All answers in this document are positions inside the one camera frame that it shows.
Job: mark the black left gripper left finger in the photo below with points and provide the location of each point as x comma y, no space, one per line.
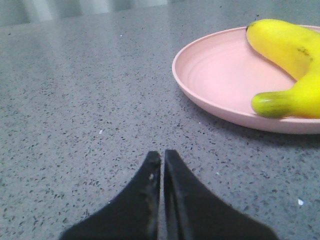
132,214

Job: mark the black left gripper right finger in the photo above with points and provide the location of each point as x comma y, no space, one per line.
194,213

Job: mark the yellow banana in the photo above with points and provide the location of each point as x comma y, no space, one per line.
295,49

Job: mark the pink plate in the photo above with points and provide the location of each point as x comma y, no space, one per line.
220,73

